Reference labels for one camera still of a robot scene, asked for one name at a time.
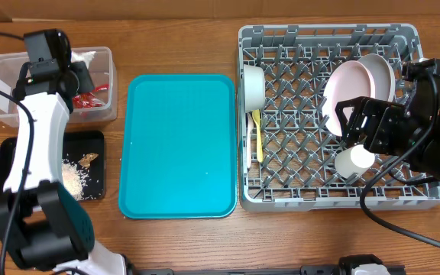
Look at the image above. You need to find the pile of white rice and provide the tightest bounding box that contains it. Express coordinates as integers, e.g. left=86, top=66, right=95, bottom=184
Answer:
left=62, top=159, right=92, bottom=201

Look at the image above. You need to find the white paper napkin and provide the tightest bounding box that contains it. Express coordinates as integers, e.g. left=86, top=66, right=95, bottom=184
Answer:
left=71, top=51, right=95, bottom=66

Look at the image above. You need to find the large white round plate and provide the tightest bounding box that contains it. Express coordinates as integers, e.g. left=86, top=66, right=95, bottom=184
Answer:
left=322, top=60, right=375, bottom=137

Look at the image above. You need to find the red snack wrapper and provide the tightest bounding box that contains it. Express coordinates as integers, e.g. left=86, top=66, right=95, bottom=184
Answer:
left=73, top=84, right=109, bottom=108

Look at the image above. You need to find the white ceramic mug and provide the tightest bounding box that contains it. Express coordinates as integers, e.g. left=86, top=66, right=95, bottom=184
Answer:
left=335, top=144, right=376, bottom=178

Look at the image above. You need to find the grey round plate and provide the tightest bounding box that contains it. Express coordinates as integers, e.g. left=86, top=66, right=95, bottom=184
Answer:
left=358, top=53, right=396, bottom=102

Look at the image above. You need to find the yellow plastic spoon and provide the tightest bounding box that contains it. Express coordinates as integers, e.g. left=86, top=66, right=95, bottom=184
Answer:
left=251, top=109, right=264, bottom=163

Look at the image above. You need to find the grey plastic dishwasher rack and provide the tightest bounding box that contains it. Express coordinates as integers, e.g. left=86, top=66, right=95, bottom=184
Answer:
left=238, top=24, right=423, bottom=212

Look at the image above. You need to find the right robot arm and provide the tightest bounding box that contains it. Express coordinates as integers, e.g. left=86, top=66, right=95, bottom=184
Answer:
left=335, top=59, right=440, bottom=182

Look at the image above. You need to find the grey bowl of rice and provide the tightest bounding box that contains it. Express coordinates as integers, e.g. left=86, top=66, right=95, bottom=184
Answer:
left=243, top=65, right=265, bottom=112

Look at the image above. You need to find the brown food scrap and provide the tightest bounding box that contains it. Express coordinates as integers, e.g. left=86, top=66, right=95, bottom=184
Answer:
left=79, top=153, right=99, bottom=169

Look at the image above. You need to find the teal plastic serving tray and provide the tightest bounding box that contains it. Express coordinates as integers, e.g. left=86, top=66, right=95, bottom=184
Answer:
left=118, top=74, right=238, bottom=219

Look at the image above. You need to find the black waste bin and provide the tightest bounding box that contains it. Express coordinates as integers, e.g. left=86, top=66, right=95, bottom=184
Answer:
left=0, top=129, right=107, bottom=203

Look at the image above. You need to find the pale pink plastic fork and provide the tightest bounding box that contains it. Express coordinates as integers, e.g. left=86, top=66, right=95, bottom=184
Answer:
left=246, top=113, right=254, bottom=169

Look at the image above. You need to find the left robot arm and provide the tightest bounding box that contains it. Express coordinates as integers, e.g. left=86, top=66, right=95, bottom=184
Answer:
left=0, top=60, right=131, bottom=274

